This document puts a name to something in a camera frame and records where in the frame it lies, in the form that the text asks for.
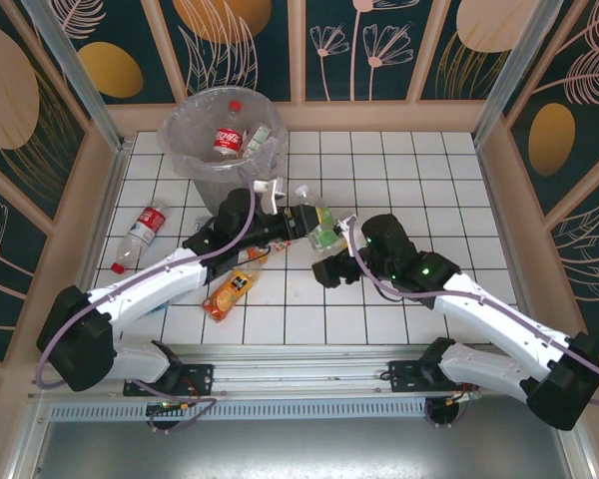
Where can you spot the grey metal mesh bin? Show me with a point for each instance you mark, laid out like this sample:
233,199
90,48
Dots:
212,194

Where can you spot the orange juice bottle black label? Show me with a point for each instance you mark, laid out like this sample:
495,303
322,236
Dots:
232,289

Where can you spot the aluminium frame post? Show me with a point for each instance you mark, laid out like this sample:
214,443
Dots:
504,75
80,80

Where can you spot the green lime label bottle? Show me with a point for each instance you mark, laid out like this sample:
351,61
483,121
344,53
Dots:
327,234

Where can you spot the clear plastic bin liner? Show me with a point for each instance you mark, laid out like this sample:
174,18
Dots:
179,159

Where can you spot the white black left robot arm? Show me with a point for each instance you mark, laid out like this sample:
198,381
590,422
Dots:
145,284

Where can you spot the clear red label cola bottle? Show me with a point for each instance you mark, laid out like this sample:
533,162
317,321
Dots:
228,140

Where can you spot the red white label water bottle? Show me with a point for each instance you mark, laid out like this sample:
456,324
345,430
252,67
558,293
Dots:
147,222

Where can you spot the orange label clear soda bottle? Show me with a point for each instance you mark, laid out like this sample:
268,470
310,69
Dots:
282,246

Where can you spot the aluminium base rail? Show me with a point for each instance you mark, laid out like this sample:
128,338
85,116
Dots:
299,371

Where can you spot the grey metal base plate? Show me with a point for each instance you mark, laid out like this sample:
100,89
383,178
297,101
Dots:
299,449

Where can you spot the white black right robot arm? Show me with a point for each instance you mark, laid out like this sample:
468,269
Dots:
504,324

